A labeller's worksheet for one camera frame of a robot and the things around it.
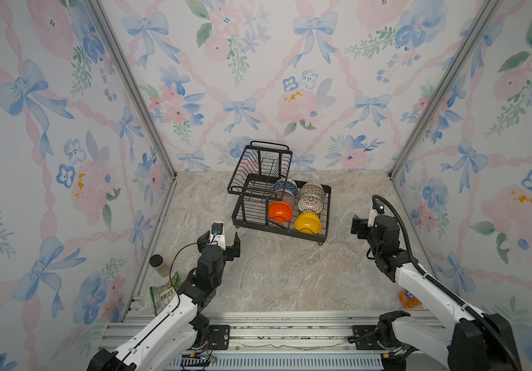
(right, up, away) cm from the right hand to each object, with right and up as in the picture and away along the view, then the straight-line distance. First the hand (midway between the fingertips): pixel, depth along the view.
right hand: (368, 215), depth 85 cm
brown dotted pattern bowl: (-16, +11, +24) cm, 31 cm away
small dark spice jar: (-75, -16, -5) cm, 77 cm away
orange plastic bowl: (-32, 0, +16) cm, 35 cm away
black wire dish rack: (-37, +7, -5) cm, 38 cm away
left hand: (-53, -5, -4) cm, 53 cm away
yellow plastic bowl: (-20, -4, +11) cm, 24 cm away
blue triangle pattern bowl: (-28, +13, +24) cm, 39 cm away
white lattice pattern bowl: (-18, +4, +19) cm, 26 cm away
